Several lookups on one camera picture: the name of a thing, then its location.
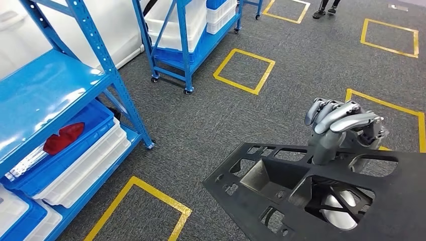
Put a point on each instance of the large white plastic bin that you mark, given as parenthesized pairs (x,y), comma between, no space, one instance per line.
(164,30)

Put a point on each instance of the blue rack on casters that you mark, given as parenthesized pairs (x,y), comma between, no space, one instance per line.
(184,40)

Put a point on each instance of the white perforated strip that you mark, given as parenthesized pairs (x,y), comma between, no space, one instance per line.
(26,163)

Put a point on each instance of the yellow floor tape square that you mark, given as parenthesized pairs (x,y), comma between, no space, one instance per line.
(382,102)
(229,56)
(304,13)
(364,33)

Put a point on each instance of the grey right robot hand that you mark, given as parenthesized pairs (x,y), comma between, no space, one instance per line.
(339,119)

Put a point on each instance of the small white plastic bin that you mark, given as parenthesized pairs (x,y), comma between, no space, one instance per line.
(219,18)

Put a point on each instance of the blue metal shelf rack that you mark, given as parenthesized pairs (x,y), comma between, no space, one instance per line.
(40,83)

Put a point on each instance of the person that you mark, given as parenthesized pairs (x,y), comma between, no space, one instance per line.
(319,13)

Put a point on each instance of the black plastic plate frame part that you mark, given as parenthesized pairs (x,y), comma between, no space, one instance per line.
(392,199)

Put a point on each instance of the white car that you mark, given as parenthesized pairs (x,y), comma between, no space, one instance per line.
(116,33)

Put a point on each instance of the red object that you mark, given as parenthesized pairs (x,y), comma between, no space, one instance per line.
(63,138)

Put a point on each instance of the small blue plastic bin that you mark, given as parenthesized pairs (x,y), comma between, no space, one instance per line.
(214,4)

